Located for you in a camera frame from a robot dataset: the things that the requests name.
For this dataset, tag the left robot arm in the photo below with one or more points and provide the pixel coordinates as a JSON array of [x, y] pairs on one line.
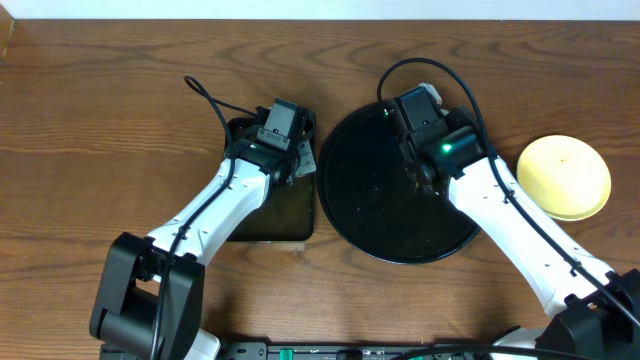
[[149, 301]]

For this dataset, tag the round black tray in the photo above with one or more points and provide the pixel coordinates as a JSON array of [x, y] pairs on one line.
[[371, 202]]

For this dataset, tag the black rectangular water tray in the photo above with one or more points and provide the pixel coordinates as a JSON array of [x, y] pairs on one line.
[[286, 215]]

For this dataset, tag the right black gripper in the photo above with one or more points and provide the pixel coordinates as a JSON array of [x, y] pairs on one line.
[[400, 128]]

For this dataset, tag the yellow plate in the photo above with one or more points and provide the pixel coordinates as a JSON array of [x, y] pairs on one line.
[[565, 176]]

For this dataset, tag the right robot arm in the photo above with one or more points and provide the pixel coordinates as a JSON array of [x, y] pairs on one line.
[[594, 311]]

